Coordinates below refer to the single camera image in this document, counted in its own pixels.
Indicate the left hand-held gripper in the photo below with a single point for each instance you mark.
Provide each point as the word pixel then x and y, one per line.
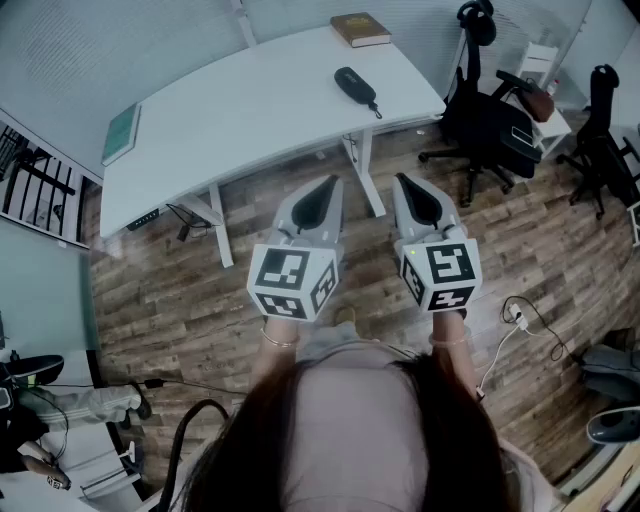
pixel 280 272

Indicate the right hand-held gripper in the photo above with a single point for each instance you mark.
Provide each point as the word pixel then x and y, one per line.
pixel 450 270

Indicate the black glasses case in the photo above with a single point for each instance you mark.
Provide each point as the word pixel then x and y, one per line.
pixel 352 85

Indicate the person's right forearm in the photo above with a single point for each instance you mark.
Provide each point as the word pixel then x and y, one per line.
pixel 452 365

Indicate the person's left forearm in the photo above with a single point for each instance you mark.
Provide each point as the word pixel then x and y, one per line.
pixel 272 360

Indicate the white desk leg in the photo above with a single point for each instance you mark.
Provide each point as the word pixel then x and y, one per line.
pixel 367 175
pixel 223 230

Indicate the black office chair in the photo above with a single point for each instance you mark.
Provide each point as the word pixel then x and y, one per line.
pixel 600 150
pixel 480 125

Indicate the person's grey trousers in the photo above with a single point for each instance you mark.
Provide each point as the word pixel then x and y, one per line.
pixel 340 334

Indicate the white phone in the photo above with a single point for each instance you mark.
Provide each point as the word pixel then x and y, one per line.
pixel 522 136

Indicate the white power strip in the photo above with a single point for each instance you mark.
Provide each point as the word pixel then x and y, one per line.
pixel 517 316

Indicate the brown handbag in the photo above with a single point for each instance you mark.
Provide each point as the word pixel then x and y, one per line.
pixel 540 102

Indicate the black desk control panel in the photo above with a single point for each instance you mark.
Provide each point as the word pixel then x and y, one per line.
pixel 142 220

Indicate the red-capped bottle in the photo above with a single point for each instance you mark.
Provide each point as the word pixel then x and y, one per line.
pixel 552 88

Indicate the brown hardcover book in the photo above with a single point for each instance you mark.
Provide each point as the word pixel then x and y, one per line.
pixel 357 27

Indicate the green book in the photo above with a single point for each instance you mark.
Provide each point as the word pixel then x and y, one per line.
pixel 120 132

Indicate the person's light shirt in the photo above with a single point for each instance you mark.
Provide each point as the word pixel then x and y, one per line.
pixel 350 425

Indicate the grey round appliance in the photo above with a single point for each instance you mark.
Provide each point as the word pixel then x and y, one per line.
pixel 615 425

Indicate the black chair seat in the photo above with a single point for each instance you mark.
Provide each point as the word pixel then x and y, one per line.
pixel 35 367

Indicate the white metal frame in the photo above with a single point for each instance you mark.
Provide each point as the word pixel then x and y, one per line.
pixel 105 480

